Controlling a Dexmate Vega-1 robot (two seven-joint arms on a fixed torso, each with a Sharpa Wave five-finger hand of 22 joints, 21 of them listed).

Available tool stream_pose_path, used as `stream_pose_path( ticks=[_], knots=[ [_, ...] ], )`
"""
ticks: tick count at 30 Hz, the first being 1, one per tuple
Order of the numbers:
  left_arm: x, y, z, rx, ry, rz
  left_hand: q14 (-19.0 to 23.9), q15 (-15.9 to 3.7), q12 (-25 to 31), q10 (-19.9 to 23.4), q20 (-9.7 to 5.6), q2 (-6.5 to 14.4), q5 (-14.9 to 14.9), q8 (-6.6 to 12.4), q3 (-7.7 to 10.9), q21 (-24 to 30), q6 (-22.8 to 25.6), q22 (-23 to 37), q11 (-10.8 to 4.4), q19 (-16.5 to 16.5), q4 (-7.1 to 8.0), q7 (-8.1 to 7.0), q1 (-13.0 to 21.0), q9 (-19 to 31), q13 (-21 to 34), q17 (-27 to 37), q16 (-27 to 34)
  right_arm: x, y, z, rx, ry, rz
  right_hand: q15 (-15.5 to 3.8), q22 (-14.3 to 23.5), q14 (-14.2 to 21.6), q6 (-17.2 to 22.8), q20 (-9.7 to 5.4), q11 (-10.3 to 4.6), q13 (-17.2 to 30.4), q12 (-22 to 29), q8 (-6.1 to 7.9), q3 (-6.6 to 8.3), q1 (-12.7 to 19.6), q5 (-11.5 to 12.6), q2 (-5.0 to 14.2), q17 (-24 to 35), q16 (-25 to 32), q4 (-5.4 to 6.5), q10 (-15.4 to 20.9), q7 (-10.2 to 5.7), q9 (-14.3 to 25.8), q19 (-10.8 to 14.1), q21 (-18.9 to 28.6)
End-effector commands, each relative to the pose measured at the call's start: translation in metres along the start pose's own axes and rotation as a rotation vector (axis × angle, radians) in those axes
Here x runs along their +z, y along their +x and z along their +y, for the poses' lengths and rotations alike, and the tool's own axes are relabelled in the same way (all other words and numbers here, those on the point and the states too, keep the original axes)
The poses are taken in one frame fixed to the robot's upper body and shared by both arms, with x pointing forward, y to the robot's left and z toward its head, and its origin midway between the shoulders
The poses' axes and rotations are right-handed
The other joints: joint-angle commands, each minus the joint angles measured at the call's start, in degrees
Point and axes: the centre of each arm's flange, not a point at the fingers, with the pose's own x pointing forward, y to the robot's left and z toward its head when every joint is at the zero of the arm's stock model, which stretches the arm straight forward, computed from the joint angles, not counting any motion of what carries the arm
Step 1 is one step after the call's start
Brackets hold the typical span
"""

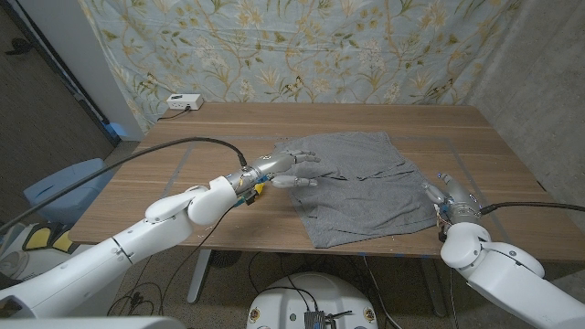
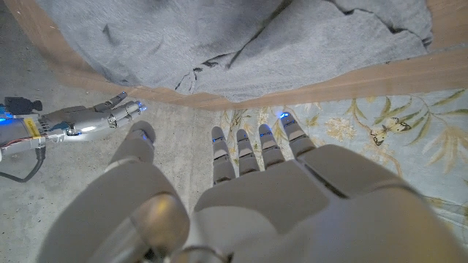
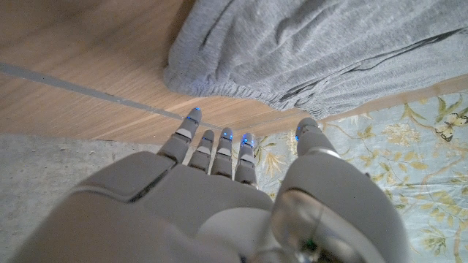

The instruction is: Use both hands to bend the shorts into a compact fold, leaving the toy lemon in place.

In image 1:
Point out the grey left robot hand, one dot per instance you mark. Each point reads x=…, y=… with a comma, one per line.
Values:
x=269, y=165

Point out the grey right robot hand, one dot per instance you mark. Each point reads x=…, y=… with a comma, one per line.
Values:
x=459, y=203

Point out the small black torso device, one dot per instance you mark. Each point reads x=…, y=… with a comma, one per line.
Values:
x=315, y=321

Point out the grey tape outline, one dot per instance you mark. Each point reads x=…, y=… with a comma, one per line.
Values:
x=180, y=165

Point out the grey table leg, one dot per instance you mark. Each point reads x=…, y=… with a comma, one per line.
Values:
x=434, y=288
x=200, y=274

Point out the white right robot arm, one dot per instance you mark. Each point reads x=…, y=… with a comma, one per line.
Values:
x=503, y=274

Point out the sneaker print floor mat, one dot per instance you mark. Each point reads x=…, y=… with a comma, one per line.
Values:
x=27, y=256

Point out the grey shorts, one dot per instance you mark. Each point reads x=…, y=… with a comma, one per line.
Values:
x=361, y=196

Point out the white power strip box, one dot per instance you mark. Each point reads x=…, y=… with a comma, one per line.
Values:
x=184, y=101

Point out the yellow toy lemon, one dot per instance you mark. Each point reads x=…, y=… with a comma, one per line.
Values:
x=259, y=188

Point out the floral printed backdrop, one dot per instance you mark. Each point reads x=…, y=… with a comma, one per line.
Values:
x=297, y=50

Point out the white robot torso base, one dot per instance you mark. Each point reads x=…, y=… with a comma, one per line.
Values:
x=283, y=301

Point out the blue padded stool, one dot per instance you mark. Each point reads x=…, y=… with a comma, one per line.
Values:
x=68, y=189

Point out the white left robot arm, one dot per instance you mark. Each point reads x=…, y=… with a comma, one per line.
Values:
x=137, y=247

